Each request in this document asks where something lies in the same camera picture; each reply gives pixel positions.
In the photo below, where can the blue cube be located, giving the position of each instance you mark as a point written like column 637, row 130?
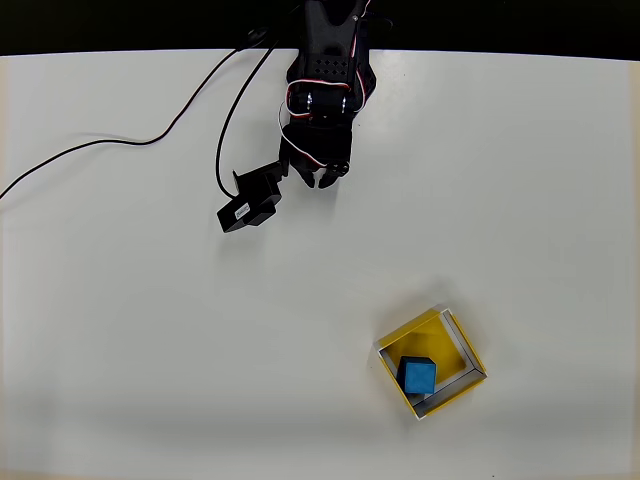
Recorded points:
column 419, row 377

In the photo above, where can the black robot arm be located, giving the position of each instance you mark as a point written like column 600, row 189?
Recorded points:
column 325, row 45

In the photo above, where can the yellow cardboard box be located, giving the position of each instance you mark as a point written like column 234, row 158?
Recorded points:
column 440, row 340

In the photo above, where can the black webcam on mount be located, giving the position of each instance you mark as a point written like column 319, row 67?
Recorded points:
column 251, row 202

